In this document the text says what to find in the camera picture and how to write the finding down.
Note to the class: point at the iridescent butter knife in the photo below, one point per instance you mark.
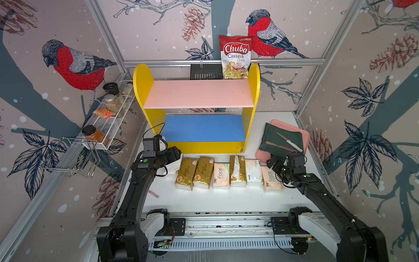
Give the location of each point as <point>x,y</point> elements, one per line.
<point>275,145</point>

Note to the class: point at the red cassava chips bag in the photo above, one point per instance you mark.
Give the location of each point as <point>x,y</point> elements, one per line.
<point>235,56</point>

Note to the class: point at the white green tissue pack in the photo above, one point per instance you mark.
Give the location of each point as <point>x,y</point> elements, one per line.
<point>173,168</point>

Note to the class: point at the pink plastic tray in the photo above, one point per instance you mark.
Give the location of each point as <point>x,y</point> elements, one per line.
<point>264,156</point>

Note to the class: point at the white handled knife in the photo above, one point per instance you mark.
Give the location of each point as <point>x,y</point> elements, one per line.
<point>290,143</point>

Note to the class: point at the orange snack packet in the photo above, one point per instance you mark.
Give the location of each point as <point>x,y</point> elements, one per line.
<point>104,113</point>

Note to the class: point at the yellow shelf unit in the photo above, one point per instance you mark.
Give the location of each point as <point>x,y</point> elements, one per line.
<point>200,117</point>

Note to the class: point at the wire spice rack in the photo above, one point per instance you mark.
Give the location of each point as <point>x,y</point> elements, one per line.
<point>81,155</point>

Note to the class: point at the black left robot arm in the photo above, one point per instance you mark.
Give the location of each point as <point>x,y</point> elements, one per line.
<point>126,239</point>

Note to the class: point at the black wire basket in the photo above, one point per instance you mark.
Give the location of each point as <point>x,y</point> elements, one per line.
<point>206,72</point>

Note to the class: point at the orange sauce jar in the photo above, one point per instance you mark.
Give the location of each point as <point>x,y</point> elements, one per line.
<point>93,134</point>

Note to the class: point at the pink stick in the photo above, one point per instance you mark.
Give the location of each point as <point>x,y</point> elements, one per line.
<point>153,194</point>

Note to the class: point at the black lid spice jar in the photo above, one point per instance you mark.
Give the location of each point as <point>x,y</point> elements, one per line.
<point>112,89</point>

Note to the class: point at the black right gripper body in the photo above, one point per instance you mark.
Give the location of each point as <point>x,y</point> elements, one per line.
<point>282,170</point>

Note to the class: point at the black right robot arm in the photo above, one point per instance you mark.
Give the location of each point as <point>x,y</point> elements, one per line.
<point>345,236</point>

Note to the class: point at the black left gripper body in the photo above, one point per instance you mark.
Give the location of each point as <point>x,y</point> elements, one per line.
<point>166,156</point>

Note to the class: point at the base linear rail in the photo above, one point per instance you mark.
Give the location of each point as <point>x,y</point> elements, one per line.
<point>216,231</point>

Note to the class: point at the silver lid spice jar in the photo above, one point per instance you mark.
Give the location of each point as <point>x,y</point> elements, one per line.
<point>115,104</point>

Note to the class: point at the dark green cloth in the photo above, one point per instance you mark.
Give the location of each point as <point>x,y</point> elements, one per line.
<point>270,134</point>

